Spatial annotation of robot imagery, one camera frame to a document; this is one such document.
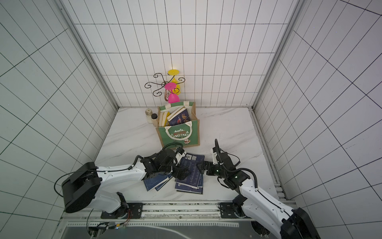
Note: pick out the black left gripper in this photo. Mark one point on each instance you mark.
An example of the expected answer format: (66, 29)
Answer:
(181, 177)

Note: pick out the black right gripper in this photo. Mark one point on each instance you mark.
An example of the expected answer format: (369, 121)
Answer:
(209, 167)

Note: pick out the blue book with text grid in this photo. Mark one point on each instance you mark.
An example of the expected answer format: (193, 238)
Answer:
(192, 161)

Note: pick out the blue book with label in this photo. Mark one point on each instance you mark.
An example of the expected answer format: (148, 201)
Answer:
(151, 183)

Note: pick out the burlap Christmas canvas bag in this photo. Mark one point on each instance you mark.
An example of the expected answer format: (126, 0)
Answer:
(186, 133)

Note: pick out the dark blue portrait book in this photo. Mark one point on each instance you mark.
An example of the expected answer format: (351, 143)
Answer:
(180, 118)

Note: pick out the dark bottom book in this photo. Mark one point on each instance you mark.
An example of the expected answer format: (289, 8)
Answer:
(175, 113)

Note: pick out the yellow book with barcode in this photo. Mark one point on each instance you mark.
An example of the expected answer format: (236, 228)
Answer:
(166, 119)

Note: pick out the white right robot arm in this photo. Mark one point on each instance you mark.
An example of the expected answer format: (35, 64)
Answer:
(279, 219)

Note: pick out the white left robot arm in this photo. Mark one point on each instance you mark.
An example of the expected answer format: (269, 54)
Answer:
(86, 187)

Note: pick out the dark blue barcode book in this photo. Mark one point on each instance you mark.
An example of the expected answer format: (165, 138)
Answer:
(184, 188)

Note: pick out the black-lidded spice jar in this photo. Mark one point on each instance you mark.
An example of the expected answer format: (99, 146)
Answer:
(154, 119)

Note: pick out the white powder spice jar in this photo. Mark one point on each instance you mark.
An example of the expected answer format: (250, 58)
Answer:
(148, 113)

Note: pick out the pink plastic goblet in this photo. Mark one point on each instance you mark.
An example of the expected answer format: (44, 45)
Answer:
(171, 87)

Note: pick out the dark metal cup stand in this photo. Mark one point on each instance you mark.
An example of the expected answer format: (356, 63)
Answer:
(161, 86)

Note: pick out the yellow plastic goblet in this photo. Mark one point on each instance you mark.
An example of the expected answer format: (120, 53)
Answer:
(175, 73)

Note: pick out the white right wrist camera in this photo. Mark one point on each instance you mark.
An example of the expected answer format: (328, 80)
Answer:
(216, 152)

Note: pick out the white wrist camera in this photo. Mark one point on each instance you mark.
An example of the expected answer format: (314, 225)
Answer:
(216, 152)
(179, 155)

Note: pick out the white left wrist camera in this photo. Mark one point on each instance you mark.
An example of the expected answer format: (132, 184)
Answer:
(179, 155)

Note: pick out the metal base rail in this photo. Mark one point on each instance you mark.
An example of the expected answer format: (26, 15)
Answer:
(181, 213)

